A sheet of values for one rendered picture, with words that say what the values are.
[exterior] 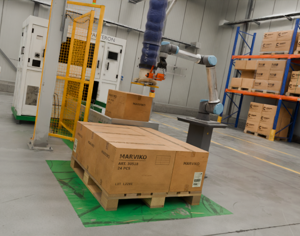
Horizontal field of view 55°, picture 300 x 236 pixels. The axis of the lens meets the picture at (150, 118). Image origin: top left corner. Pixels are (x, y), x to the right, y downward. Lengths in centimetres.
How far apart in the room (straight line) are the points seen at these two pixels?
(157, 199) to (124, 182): 40
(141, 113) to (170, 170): 139
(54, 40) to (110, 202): 241
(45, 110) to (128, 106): 114
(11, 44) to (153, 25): 905
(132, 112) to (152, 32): 105
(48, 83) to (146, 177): 212
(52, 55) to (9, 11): 831
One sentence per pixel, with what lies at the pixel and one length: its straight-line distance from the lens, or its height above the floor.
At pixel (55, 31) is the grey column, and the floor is 158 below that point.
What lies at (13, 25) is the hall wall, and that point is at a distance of 1230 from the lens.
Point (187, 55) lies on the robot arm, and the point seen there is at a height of 151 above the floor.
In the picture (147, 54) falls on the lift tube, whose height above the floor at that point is 147.
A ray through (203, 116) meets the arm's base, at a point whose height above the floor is 82.
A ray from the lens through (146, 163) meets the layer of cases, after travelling 255.
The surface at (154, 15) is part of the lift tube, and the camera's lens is 373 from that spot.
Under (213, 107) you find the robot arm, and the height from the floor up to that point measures 96.
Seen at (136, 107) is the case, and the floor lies 78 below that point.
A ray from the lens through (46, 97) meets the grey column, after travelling 414.
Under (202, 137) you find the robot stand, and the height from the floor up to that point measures 55.
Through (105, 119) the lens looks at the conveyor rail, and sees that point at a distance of 388.
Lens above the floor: 106
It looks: 6 degrees down
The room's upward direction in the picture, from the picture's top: 10 degrees clockwise
